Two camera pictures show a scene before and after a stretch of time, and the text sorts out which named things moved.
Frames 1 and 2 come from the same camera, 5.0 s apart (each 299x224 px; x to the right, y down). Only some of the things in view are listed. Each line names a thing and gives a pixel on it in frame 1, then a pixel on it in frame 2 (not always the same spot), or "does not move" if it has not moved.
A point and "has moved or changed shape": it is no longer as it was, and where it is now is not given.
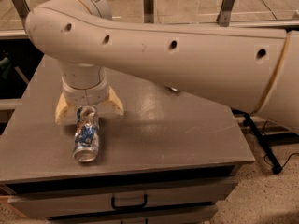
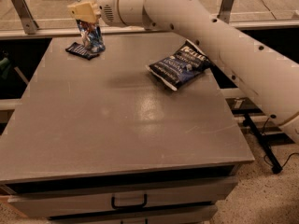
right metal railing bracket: (224, 15) does not move
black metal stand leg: (277, 166) does not move
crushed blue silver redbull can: (87, 134) has moved or changed shape
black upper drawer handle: (131, 206) does not move
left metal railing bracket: (20, 3) does not move
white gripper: (85, 94) -> (107, 6)
